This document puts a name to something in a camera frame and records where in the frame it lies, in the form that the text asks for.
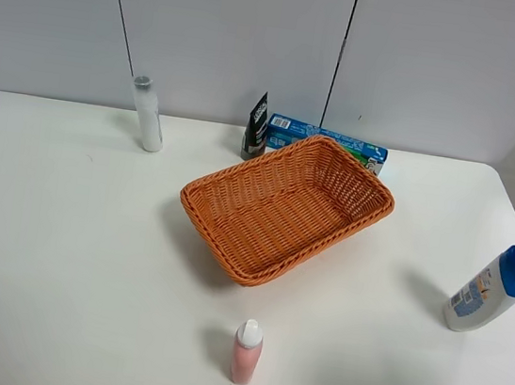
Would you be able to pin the white bottle silver cap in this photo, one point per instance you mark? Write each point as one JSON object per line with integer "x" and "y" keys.
{"x": 146, "y": 104}

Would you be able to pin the white shampoo bottle blue cap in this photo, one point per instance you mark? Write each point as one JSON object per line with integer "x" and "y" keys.
{"x": 485, "y": 297}

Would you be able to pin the black cosmetic tube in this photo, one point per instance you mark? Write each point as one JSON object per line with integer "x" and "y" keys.
{"x": 254, "y": 139}

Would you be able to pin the pink bottle white cap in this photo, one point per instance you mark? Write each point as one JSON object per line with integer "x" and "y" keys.
{"x": 247, "y": 347}

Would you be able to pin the orange wicker basket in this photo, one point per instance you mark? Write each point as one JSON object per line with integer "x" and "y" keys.
{"x": 265, "y": 216}

